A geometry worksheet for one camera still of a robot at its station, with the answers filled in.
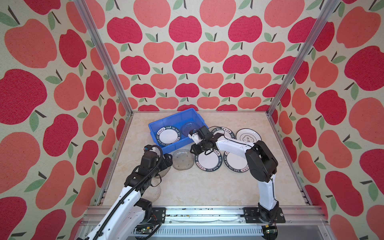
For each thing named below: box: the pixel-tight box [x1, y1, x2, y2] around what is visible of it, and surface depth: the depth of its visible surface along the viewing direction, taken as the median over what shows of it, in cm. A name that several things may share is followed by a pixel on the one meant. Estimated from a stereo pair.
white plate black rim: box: [235, 128, 262, 143], surface depth 107 cm
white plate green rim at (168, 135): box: [156, 126, 182, 147], surface depth 107 cm
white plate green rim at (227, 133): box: [208, 126, 236, 139], surface depth 110 cm
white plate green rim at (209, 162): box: [194, 149, 223, 172], surface depth 94 cm
